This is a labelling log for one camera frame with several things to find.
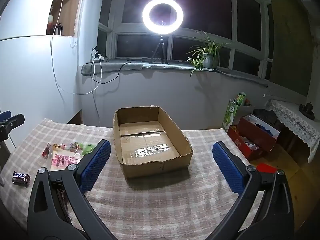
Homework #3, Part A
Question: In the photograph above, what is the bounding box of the potted spider plant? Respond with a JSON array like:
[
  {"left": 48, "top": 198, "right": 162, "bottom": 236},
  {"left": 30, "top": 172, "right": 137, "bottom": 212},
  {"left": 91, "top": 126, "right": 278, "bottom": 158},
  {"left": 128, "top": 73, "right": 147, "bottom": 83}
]
[{"left": 186, "top": 30, "right": 230, "bottom": 78}]

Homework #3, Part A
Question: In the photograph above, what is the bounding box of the white cable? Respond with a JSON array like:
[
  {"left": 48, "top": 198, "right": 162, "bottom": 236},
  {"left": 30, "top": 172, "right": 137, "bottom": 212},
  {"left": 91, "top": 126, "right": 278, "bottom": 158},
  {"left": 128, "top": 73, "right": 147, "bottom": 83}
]
[{"left": 49, "top": 0, "right": 103, "bottom": 95}]

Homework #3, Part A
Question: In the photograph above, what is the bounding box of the grey windowsill mat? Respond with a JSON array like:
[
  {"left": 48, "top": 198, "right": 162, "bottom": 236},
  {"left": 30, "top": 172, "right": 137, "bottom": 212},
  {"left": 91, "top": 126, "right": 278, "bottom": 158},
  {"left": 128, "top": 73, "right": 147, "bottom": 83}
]
[{"left": 81, "top": 61, "right": 269, "bottom": 88}]

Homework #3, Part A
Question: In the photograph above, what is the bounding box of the wooden wall shelf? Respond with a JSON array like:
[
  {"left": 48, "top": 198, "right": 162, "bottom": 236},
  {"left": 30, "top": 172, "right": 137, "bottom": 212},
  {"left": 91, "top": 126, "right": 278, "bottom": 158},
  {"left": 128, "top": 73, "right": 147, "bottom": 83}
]
[{"left": 46, "top": 0, "right": 84, "bottom": 37}]

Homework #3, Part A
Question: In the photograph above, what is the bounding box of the white-framed window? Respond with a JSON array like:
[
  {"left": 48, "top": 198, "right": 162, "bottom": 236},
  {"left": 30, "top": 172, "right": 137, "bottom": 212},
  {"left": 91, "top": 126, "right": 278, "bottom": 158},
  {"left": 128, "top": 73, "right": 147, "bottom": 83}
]
[{"left": 97, "top": 0, "right": 274, "bottom": 78}]

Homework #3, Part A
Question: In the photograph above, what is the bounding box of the ring light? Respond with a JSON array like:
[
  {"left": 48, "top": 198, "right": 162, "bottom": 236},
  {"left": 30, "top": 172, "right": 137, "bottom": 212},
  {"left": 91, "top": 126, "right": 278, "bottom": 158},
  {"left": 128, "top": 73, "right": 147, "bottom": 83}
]
[{"left": 142, "top": 0, "right": 185, "bottom": 34}]

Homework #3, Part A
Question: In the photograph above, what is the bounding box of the black tripod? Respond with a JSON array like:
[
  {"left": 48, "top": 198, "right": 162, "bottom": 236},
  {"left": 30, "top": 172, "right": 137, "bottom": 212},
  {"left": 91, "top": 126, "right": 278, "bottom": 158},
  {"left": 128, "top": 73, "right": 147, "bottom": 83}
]
[{"left": 149, "top": 34, "right": 168, "bottom": 64}]

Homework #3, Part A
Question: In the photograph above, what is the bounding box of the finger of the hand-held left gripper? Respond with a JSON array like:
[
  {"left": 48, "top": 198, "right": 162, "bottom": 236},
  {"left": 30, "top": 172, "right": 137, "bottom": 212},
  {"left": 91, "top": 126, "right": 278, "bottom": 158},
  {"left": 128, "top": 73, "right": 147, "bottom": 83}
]
[{"left": 0, "top": 110, "right": 25, "bottom": 142}]

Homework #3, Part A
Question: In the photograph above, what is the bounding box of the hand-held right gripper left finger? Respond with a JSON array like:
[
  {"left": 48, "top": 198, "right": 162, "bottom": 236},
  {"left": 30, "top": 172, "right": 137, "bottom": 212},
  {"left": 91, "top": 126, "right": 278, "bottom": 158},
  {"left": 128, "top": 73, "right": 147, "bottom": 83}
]
[{"left": 27, "top": 139, "right": 112, "bottom": 240}]

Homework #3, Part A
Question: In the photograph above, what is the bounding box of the white power strip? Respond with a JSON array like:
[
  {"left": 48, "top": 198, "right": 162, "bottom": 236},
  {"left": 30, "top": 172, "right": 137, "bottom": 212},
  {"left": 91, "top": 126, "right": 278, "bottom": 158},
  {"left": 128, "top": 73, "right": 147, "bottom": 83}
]
[{"left": 90, "top": 49, "right": 105, "bottom": 62}]

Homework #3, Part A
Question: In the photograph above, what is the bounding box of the green chip canister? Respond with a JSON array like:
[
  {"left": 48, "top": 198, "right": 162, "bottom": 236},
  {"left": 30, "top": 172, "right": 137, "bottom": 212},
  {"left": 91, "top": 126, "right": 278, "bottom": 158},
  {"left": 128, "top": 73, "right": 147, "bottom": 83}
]
[{"left": 222, "top": 92, "right": 247, "bottom": 133}]

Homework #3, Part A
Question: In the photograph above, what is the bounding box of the sliced bread packet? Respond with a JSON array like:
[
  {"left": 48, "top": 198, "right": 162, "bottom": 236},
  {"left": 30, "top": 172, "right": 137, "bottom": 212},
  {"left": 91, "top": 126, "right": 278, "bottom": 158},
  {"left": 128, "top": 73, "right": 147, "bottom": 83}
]
[{"left": 49, "top": 147, "right": 83, "bottom": 172}]

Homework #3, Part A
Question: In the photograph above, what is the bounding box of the cardboard box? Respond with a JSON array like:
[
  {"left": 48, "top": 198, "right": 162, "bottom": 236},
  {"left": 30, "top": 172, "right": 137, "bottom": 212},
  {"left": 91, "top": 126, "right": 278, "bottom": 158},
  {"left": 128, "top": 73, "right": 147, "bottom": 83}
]
[{"left": 113, "top": 106, "right": 194, "bottom": 179}]

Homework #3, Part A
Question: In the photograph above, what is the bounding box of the red flat packet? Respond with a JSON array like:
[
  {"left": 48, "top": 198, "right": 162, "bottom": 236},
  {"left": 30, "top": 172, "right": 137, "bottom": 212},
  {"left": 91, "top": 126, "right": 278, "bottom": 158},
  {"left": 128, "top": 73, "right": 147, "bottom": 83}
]
[{"left": 256, "top": 162, "right": 278, "bottom": 173}]

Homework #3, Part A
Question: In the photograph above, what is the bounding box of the black cable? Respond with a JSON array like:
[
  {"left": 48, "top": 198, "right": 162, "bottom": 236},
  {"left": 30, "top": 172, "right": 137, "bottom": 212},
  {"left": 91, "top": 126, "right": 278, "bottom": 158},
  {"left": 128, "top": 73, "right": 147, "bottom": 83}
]
[{"left": 91, "top": 46, "right": 150, "bottom": 85}]

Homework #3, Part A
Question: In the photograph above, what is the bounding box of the black object on lace cloth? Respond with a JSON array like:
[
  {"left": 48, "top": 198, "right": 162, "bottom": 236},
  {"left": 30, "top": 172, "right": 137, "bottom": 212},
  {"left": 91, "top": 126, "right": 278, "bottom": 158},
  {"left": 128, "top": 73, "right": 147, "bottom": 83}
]
[{"left": 299, "top": 102, "right": 315, "bottom": 120}]

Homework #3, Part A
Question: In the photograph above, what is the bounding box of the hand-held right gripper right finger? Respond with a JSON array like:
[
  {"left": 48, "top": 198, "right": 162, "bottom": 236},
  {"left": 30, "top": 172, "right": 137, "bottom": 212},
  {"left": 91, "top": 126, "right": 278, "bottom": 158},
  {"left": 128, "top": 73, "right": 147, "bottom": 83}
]
[{"left": 212, "top": 141, "right": 295, "bottom": 240}]

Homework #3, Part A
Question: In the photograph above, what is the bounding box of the dark chocolate bar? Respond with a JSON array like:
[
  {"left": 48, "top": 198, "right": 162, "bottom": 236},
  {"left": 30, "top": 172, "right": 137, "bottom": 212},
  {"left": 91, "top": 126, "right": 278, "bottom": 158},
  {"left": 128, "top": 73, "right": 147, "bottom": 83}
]
[{"left": 12, "top": 171, "right": 31, "bottom": 187}]

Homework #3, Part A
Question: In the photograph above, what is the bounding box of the red storage box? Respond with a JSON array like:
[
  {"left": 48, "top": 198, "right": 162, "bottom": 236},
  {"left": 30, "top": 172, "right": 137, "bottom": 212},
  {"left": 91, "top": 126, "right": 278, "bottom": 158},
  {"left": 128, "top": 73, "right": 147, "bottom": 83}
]
[{"left": 227, "top": 115, "right": 280, "bottom": 161}]

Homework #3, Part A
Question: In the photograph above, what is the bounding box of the white lace cloth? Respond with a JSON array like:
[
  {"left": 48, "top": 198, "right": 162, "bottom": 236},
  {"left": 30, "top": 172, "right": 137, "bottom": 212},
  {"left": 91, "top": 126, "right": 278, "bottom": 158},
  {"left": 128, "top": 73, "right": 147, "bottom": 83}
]
[{"left": 269, "top": 99, "right": 320, "bottom": 164}]

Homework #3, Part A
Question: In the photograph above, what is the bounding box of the green snack packet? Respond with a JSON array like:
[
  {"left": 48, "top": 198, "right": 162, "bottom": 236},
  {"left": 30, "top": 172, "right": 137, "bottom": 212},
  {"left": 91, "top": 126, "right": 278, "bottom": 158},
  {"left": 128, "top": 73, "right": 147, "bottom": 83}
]
[{"left": 77, "top": 142, "right": 97, "bottom": 155}]

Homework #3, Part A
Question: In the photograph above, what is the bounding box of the plaid tablecloth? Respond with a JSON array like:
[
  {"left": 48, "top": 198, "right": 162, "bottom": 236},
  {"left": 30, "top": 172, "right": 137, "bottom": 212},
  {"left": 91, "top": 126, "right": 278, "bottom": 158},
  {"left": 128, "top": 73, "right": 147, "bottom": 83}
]
[{"left": 0, "top": 118, "right": 265, "bottom": 240}]

